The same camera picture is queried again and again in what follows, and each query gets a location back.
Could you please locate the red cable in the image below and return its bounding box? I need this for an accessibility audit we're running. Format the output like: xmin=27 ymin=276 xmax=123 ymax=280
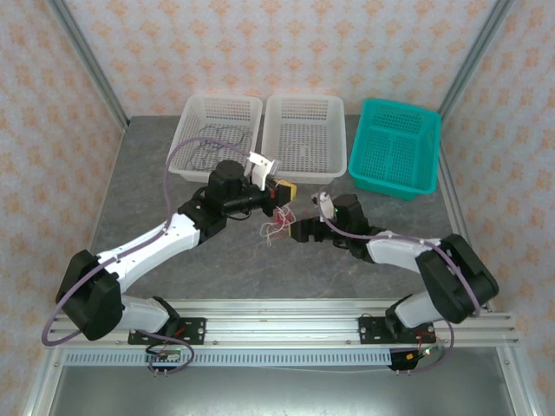
xmin=266 ymin=205 xmax=311 ymax=233

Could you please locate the white plastic basket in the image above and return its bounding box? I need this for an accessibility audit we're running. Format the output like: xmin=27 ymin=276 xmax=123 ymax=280
xmin=166 ymin=94 xmax=264 ymax=185
xmin=258 ymin=94 xmax=347 ymax=185

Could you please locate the teal plastic basket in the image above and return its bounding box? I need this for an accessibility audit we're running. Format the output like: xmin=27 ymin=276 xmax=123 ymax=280
xmin=347 ymin=98 xmax=442 ymax=202

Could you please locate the grey metal bottom panel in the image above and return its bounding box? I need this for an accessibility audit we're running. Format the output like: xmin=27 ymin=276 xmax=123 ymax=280
xmin=47 ymin=366 xmax=519 ymax=416

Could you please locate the small electronics board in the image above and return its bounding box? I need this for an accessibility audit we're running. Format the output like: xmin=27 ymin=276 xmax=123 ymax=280
xmin=415 ymin=344 xmax=446 ymax=359
xmin=145 ymin=348 xmax=182 ymax=364

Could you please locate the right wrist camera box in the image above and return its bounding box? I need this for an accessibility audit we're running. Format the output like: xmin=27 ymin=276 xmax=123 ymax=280
xmin=310 ymin=190 xmax=336 ymax=223

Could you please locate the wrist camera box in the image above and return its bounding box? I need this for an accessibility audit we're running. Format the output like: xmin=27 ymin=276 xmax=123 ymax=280
xmin=310 ymin=190 xmax=336 ymax=223
xmin=247 ymin=151 xmax=281 ymax=192

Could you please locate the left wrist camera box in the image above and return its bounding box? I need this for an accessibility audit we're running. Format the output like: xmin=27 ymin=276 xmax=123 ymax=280
xmin=247 ymin=151 xmax=281 ymax=192

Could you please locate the left arm purple harness cable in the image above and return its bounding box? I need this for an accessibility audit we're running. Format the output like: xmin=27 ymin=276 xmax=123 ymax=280
xmin=42 ymin=136 xmax=253 ymax=376

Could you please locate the arm purple harness cable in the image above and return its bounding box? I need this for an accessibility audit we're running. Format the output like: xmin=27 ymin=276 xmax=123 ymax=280
xmin=317 ymin=186 xmax=482 ymax=374
xmin=42 ymin=136 xmax=253 ymax=376

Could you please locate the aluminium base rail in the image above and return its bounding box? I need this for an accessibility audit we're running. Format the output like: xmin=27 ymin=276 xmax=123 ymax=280
xmin=45 ymin=298 xmax=519 ymax=348

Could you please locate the aluminium table side rail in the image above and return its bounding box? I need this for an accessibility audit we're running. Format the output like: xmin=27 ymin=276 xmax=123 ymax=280
xmin=436 ymin=149 xmax=495 ymax=313

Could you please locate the white slotted cable duct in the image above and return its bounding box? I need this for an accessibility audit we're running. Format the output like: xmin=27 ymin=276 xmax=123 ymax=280
xmin=63 ymin=349 xmax=394 ymax=367

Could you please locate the right arm purple harness cable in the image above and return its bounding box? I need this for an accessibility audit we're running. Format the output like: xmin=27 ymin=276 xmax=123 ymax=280
xmin=317 ymin=186 xmax=482 ymax=374

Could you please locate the aluminium frame post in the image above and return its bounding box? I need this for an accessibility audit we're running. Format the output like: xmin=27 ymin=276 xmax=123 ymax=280
xmin=45 ymin=0 xmax=131 ymax=131
xmin=435 ymin=0 xmax=517 ymax=118

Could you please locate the aluminium lower frame rail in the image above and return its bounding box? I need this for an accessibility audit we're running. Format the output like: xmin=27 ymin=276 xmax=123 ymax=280
xmin=496 ymin=346 xmax=537 ymax=416
xmin=21 ymin=346 xmax=66 ymax=416

